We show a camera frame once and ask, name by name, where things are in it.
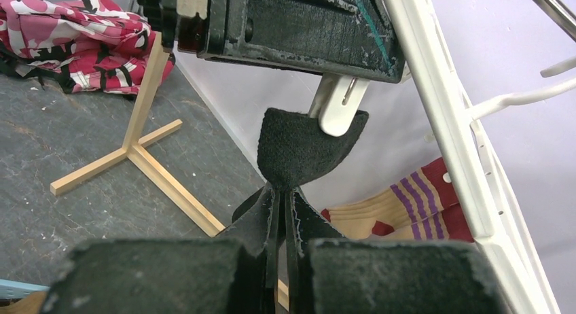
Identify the red purple striped sock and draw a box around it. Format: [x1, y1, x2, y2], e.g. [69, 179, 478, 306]
[321, 158, 473, 243]

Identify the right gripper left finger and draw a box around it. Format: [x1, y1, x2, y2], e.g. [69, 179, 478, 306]
[40, 186, 280, 314]

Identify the wooden hanger stand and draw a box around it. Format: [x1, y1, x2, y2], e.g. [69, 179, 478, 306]
[51, 33, 289, 313]

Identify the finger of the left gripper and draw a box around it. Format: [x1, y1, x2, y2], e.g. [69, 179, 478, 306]
[137, 0, 405, 84]

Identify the light blue laundry basket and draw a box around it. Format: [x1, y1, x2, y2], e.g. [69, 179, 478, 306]
[0, 279, 49, 300]

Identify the pink camouflage cloth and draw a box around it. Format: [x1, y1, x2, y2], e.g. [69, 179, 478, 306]
[1, 0, 156, 95]

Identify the tan ribbed sock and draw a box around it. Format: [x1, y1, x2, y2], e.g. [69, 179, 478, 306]
[1, 292, 47, 314]

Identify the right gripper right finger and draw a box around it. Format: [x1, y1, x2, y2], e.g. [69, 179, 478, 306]
[286, 190, 514, 314]

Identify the black sock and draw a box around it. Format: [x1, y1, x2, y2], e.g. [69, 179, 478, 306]
[257, 108, 369, 190]

